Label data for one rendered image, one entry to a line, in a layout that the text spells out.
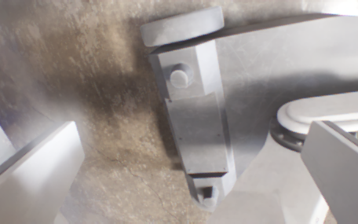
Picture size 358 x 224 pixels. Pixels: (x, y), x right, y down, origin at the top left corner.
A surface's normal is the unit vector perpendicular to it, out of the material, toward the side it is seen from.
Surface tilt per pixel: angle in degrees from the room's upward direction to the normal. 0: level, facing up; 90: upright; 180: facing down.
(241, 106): 0
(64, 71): 0
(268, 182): 90
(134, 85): 0
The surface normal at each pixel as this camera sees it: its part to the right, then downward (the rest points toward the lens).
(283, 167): -0.24, -0.88
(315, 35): -0.19, 0.46
